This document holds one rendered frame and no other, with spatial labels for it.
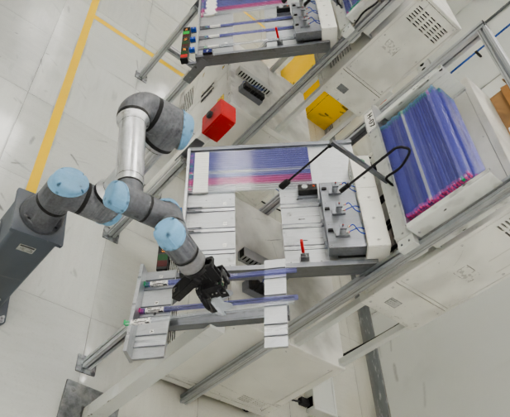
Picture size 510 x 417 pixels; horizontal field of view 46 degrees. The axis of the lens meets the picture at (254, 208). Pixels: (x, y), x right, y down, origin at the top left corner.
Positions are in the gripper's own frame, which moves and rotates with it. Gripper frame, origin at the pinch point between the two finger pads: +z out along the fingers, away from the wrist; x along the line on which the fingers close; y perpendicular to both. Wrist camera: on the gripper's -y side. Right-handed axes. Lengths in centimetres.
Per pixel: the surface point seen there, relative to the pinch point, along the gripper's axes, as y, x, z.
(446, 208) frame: 67, 36, 22
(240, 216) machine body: -21, 95, 49
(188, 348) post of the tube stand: -24.4, 8.0, 23.5
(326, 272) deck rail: 21, 37, 38
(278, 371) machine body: -21, 39, 94
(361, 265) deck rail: 34, 37, 39
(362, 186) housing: 40, 70, 32
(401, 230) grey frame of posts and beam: 51, 41, 32
